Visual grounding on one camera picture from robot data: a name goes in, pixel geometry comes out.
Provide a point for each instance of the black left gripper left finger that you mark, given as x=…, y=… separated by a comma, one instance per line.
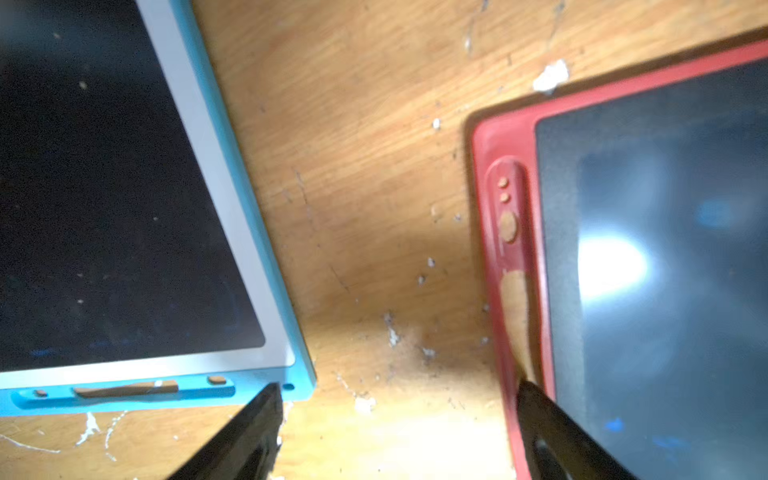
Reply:
x=246, y=447

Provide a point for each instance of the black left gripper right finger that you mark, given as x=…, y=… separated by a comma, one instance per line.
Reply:
x=555, y=446

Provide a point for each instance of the red drawing tablet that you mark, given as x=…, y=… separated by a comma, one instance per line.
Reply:
x=624, y=230

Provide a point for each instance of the white teal drawing tablet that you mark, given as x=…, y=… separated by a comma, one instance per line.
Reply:
x=136, y=270

